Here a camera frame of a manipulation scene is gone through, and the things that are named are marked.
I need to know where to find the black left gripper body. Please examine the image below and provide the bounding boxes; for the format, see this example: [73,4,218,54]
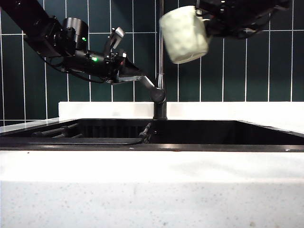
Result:
[103,48,130,84]

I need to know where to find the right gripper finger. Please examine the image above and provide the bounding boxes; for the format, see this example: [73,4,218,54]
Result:
[205,20,225,37]
[194,6,214,21]

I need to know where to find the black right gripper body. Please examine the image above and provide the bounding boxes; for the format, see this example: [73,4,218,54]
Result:
[197,0,241,37]

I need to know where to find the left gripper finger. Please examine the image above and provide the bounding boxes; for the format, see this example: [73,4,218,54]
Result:
[121,58,143,77]
[111,75,143,86]

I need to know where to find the pale green dimpled mug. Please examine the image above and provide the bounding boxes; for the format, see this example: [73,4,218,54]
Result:
[160,5,212,65]

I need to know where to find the grey faucet lever handle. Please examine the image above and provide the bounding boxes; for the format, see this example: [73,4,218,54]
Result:
[140,75,166,104]

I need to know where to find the dark metal faucet spout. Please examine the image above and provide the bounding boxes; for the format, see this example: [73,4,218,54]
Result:
[153,0,169,120]

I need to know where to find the black sink drain rack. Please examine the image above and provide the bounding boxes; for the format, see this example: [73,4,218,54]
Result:
[0,123,144,146]

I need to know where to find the black kitchen sink basin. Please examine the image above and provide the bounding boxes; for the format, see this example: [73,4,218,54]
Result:
[0,118,304,152]

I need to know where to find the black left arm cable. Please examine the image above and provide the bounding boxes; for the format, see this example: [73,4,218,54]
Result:
[44,56,106,84]

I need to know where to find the black rod fitting with hose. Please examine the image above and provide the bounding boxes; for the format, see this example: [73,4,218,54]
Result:
[138,122,152,144]

